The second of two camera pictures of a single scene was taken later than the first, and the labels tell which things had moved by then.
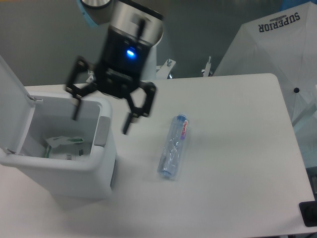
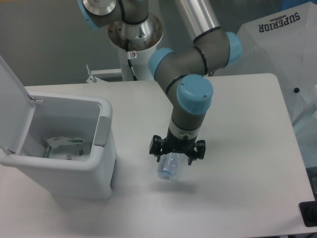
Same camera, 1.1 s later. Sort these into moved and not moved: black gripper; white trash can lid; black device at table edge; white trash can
Moved: black gripper
Not moved: white trash can lid; black device at table edge; white trash can
